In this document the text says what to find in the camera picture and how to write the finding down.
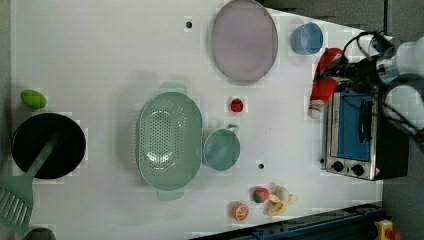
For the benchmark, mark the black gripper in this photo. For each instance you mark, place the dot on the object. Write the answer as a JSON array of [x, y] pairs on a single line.
[[362, 76]]

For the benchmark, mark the red plush ketchup bottle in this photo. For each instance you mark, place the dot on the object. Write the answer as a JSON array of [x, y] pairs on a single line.
[[323, 87]]

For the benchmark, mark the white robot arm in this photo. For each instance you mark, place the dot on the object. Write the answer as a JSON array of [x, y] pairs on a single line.
[[392, 72]]

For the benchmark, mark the green oval strainer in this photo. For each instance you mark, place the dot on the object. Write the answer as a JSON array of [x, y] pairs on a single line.
[[170, 141]]

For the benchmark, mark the blue bowl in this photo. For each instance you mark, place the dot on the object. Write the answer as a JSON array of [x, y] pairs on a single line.
[[307, 39]]

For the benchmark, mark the silver toaster oven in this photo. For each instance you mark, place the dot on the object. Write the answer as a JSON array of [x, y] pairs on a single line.
[[360, 142]]

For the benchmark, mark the purple oval plate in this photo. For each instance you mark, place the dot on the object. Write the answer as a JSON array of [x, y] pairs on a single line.
[[244, 40]]

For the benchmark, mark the red toy strawberry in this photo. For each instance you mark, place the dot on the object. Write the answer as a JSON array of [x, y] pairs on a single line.
[[237, 105]]

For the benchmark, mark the peeled toy banana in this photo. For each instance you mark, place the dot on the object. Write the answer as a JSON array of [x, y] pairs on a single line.
[[279, 201]]

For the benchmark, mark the green mug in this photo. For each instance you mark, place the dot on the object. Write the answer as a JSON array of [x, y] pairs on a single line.
[[221, 147]]

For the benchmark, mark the yellow red clamp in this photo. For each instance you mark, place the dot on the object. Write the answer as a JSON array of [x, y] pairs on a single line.
[[385, 231]]

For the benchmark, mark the toy orange half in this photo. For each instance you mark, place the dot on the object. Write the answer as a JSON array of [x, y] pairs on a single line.
[[240, 211]]

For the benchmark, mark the green toy lime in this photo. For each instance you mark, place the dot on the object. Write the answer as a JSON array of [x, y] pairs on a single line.
[[33, 99]]

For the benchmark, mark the black round pot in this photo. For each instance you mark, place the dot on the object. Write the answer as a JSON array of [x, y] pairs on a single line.
[[30, 137]]

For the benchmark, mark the dark grey cylinder cup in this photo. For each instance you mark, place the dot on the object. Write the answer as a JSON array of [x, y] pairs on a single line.
[[40, 234]]

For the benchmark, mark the green slotted spatula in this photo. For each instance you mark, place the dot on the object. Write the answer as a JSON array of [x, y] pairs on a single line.
[[16, 203]]

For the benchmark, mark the blue metal rail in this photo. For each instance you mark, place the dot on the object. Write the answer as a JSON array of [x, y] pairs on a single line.
[[353, 223]]

